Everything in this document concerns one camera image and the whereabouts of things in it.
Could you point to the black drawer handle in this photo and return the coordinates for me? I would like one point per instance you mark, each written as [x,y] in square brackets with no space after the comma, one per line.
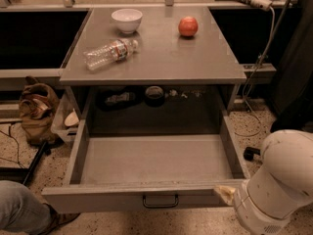
[160,201]

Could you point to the clear plastic water bottle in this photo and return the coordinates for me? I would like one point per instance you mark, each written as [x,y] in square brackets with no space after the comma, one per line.
[117,51]

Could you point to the white ceramic bowl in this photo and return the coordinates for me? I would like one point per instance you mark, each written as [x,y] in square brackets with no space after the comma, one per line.
[127,20]

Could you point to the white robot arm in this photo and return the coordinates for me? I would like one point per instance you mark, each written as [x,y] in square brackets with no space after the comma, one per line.
[283,184]

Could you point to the clear plastic bin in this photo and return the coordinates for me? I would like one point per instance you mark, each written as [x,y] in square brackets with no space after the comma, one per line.
[65,122]

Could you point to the black tape roll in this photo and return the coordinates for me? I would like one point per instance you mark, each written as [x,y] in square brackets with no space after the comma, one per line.
[154,96]

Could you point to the grey top drawer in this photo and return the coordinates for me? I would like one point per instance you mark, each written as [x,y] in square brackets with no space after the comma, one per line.
[112,174]

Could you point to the person leg in jeans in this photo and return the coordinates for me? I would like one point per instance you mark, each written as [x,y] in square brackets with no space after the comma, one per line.
[20,211]

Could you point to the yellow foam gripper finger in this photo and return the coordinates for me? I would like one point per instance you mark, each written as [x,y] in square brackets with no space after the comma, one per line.
[226,193]

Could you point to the brown shoe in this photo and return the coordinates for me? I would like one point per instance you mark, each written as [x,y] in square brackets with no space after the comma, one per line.
[58,220]

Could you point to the black metal bar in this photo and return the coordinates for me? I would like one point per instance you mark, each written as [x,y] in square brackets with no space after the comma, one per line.
[43,149]

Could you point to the grey cabinet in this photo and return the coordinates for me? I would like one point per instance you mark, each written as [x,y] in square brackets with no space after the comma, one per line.
[190,71]

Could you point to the red apple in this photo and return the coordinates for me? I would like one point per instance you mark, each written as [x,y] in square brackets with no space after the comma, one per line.
[188,26]

